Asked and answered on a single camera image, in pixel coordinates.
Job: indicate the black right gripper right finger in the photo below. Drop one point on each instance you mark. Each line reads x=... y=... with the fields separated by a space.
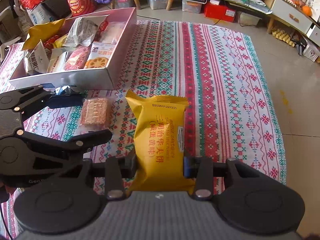
x=203 y=170

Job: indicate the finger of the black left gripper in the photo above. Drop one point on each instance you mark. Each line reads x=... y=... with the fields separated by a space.
x=74 y=146
x=31 y=100

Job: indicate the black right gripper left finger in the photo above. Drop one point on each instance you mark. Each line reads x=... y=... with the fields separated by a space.
x=114 y=170

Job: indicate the large yellow snack packet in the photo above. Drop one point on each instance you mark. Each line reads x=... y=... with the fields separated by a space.
x=42 y=32

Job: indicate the pale yellow cake packet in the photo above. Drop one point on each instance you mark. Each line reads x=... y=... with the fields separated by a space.
x=58 y=60

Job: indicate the clear wrapped brown biscuit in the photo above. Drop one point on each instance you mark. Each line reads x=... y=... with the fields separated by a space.
x=95 y=114

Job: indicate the pink wrapped snack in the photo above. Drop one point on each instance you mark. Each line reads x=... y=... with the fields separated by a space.
x=77 y=59

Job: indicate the small yellow snack packet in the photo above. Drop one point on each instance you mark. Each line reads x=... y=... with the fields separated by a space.
x=58 y=43

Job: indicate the striped patterned cloth mat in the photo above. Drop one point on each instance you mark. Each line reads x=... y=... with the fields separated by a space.
x=230 y=112

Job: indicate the pink cardboard box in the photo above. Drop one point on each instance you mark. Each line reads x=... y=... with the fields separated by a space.
x=117 y=29

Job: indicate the white orange lotus packet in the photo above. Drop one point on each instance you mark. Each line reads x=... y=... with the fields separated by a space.
x=99 y=55

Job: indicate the white printed snack packet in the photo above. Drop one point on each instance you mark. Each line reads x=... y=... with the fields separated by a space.
x=83 y=31

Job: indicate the red box under stand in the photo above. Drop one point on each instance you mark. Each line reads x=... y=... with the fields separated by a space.
x=219 y=12

